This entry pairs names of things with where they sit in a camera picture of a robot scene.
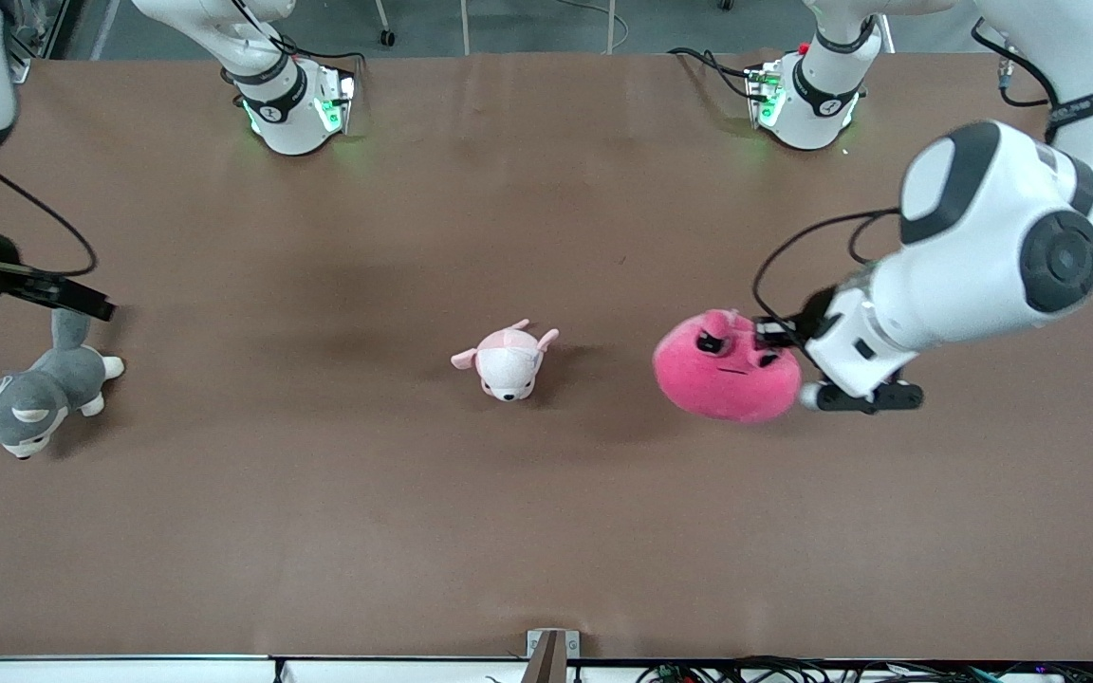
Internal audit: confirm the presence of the round pink plush toy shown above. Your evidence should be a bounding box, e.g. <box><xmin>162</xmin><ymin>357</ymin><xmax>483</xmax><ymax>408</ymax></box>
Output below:
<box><xmin>653</xmin><ymin>308</ymin><xmax>805</xmax><ymax>424</ymax></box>

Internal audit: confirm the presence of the grey husky plush toy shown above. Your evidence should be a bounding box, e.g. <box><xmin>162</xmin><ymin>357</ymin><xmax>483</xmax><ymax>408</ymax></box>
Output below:
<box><xmin>0</xmin><ymin>308</ymin><xmax>126</xmax><ymax>462</ymax></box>

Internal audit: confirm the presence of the white pink plush puppy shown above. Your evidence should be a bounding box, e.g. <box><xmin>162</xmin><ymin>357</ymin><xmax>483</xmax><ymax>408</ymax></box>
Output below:
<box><xmin>451</xmin><ymin>320</ymin><xmax>561</xmax><ymax>403</ymax></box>

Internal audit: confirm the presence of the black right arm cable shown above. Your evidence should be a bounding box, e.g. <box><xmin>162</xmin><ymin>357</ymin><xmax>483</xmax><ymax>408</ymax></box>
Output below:
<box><xmin>0</xmin><ymin>159</ymin><xmax>100</xmax><ymax>280</ymax></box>

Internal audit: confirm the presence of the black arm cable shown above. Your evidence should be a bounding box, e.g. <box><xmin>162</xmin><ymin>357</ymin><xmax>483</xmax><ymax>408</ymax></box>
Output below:
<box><xmin>0</xmin><ymin>159</ymin><xmax>100</xmax><ymax>280</ymax></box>
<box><xmin>751</xmin><ymin>19</ymin><xmax>1071</xmax><ymax>325</ymax></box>

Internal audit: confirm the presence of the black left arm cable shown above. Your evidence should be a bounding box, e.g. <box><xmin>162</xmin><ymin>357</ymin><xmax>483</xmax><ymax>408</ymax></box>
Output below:
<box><xmin>751</xmin><ymin>19</ymin><xmax>1071</xmax><ymax>325</ymax></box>

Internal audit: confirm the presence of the aluminium frame profile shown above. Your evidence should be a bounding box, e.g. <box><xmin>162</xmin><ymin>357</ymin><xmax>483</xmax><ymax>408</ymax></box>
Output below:
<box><xmin>8</xmin><ymin>0</ymin><xmax>68</xmax><ymax>84</ymax></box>

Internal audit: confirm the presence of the black left base cable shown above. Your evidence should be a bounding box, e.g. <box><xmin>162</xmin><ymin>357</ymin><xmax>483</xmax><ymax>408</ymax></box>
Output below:
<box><xmin>667</xmin><ymin>46</ymin><xmax>762</xmax><ymax>103</ymax></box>

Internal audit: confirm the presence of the black base cable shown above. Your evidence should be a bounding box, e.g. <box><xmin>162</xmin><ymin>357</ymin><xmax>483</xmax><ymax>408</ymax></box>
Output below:
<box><xmin>667</xmin><ymin>46</ymin><xmax>762</xmax><ymax>103</ymax></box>
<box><xmin>276</xmin><ymin>36</ymin><xmax>364</xmax><ymax>77</ymax></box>

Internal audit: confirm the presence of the black cable bundle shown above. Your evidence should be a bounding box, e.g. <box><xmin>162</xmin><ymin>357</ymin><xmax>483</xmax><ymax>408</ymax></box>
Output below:
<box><xmin>635</xmin><ymin>655</ymin><xmax>1093</xmax><ymax>683</ymax></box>

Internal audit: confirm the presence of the black right base cable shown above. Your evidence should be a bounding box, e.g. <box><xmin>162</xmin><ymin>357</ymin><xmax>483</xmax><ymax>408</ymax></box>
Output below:
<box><xmin>276</xmin><ymin>36</ymin><xmax>364</xmax><ymax>77</ymax></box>

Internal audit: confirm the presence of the white table edge rail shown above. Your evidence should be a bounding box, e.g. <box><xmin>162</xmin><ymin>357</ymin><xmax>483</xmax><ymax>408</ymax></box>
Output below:
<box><xmin>0</xmin><ymin>654</ymin><xmax>642</xmax><ymax>683</ymax></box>

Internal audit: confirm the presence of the metal table edge bracket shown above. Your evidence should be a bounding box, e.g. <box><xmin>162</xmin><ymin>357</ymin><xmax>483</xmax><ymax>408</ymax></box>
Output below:
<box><xmin>522</xmin><ymin>629</ymin><xmax>582</xmax><ymax>683</ymax></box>

